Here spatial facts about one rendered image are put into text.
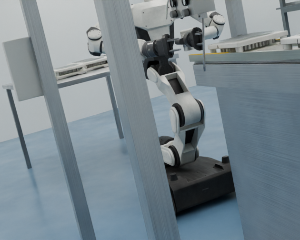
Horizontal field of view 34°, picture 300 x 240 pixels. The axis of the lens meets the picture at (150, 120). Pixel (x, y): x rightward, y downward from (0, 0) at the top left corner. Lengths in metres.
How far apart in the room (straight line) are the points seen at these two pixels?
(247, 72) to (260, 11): 6.96
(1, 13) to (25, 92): 4.78
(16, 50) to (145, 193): 1.22
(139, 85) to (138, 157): 0.16
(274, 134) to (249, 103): 0.18
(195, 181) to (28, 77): 1.18
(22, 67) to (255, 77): 0.98
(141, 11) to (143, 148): 1.89
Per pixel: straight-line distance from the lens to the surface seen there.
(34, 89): 2.16
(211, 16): 3.00
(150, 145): 1.07
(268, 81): 1.78
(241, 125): 2.11
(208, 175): 2.86
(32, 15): 2.11
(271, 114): 1.90
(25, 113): 6.92
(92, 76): 3.50
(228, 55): 1.97
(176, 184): 2.79
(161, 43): 2.55
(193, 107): 2.78
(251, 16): 8.69
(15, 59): 2.15
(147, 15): 2.90
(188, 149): 2.98
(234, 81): 1.98
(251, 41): 1.98
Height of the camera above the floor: 1.10
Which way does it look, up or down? 11 degrees down
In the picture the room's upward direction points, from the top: 12 degrees counter-clockwise
